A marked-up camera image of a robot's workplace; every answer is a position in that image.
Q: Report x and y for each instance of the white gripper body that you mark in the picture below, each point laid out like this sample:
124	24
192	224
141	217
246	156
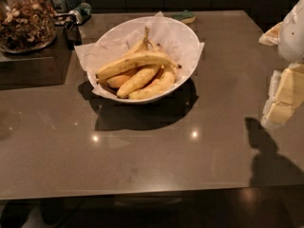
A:
293	35

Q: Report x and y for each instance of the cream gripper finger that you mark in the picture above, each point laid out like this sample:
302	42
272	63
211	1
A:
270	37
285	96

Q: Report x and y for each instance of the front right yellow banana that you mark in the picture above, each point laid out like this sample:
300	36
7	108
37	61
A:
166	80

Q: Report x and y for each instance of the top long yellow banana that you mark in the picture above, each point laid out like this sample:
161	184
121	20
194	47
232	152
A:
138	59

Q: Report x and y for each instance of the back yellow banana with stem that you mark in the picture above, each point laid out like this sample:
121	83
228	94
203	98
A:
142	44

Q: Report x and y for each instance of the white bowl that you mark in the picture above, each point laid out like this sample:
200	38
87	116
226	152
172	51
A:
190	67

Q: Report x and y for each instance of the middle yellow banana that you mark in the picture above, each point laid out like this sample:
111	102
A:
139	80

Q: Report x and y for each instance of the small orange-yellow banana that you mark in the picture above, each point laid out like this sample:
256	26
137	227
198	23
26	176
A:
118	80

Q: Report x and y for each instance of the green yellow sponge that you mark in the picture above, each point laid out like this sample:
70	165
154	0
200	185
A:
187	17

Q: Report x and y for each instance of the white paper liner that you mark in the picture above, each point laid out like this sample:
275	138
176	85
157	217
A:
177	38

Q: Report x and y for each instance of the dark raised platform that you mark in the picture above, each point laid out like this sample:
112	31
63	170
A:
45	67

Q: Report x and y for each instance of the glass jar of nuts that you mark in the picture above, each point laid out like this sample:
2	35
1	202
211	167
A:
26	25

